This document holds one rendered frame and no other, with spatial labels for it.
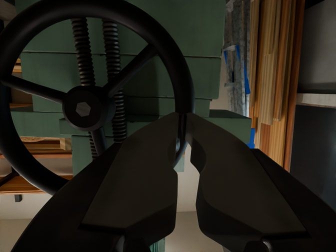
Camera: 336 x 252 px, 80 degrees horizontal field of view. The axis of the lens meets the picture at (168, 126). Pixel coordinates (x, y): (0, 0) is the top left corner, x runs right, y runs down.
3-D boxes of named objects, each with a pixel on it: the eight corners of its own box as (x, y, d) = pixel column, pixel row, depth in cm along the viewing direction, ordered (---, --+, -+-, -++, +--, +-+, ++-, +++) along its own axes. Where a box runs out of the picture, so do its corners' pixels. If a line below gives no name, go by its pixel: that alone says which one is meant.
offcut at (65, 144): (72, 133, 52) (73, 145, 53) (59, 135, 50) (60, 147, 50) (78, 135, 50) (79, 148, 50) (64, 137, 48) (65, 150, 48)
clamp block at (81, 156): (148, 137, 37) (147, 183, 39) (154, 125, 50) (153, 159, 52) (67, 135, 37) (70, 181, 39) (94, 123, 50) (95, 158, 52)
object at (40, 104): (210, 99, 45) (209, 117, 46) (197, 96, 66) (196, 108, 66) (31, 93, 45) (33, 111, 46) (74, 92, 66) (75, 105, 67)
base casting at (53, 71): (224, 57, 43) (221, 100, 45) (193, 76, 100) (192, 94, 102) (16, 51, 44) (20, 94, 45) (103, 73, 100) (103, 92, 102)
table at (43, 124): (275, 125, 36) (271, 157, 37) (227, 109, 66) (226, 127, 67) (-60, 115, 37) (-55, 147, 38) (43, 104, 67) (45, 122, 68)
